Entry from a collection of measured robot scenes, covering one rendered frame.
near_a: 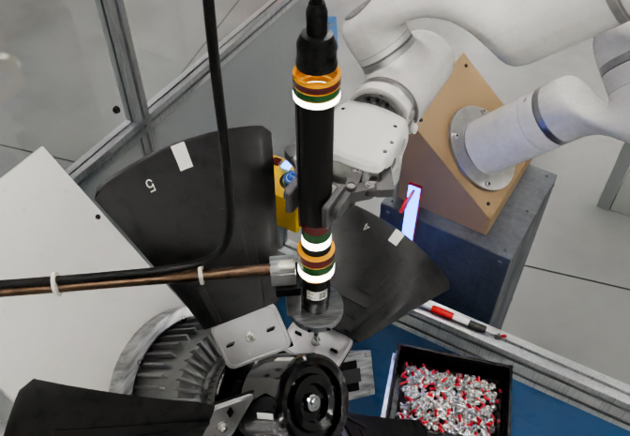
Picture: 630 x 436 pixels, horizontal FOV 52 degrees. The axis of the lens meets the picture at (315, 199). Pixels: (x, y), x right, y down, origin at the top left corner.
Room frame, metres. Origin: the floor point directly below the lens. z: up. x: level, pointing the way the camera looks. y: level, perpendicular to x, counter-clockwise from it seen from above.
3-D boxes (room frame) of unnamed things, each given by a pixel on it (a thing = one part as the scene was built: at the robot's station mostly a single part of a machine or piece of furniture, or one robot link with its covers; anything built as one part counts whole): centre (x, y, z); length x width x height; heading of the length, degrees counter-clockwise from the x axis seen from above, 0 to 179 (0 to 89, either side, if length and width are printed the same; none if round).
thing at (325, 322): (0.48, 0.01, 1.31); 0.09 x 0.07 x 0.10; 96
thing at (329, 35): (0.49, 0.00, 1.47); 0.04 x 0.04 x 0.46
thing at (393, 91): (0.63, -0.08, 1.47); 0.09 x 0.03 x 0.08; 61
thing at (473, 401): (0.57, -0.25, 0.84); 0.19 x 0.14 x 0.04; 77
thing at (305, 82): (0.49, 0.00, 1.62); 0.04 x 0.04 x 0.03
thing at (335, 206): (0.48, -0.04, 1.47); 0.07 x 0.03 x 0.03; 151
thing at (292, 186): (0.51, 0.02, 1.47); 0.07 x 0.03 x 0.03; 151
